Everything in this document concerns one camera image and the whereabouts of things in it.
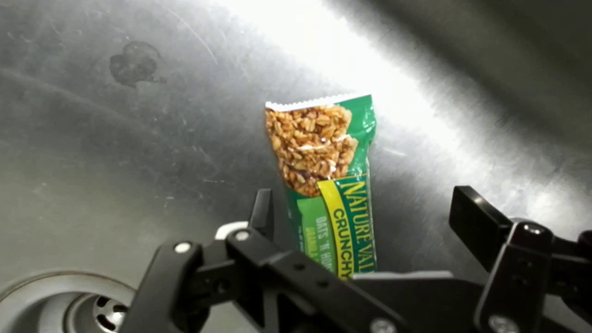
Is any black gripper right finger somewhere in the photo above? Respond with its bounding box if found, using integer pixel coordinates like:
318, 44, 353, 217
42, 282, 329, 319
448, 182, 592, 333

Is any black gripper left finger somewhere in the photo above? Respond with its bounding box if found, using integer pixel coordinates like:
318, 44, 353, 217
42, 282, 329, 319
118, 186, 403, 333

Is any green granola bar packet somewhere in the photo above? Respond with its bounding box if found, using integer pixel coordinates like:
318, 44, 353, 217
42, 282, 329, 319
264, 92, 379, 282

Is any stainless steel double sink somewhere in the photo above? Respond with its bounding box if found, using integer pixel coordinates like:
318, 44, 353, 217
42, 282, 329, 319
0, 0, 592, 333

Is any metal sink drain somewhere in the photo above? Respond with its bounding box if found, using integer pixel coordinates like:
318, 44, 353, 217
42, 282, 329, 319
0, 267, 137, 333

